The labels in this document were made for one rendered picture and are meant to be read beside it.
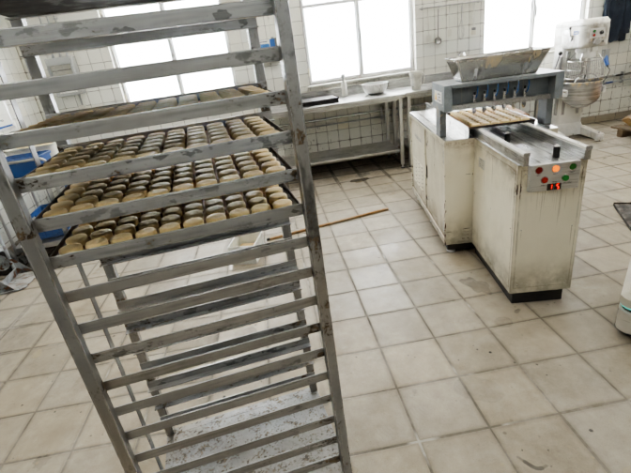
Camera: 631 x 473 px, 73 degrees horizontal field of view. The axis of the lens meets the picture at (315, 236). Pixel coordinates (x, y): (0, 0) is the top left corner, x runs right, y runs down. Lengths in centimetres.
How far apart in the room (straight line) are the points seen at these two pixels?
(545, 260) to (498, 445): 110
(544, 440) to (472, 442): 27
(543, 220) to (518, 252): 21
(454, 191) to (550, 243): 77
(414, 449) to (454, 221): 171
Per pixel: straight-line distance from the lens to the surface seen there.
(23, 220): 105
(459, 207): 311
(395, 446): 194
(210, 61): 98
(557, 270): 270
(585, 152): 245
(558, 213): 254
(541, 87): 318
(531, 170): 236
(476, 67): 297
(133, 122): 99
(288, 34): 97
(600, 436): 212
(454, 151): 297
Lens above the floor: 151
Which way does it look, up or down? 24 degrees down
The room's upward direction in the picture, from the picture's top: 8 degrees counter-clockwise
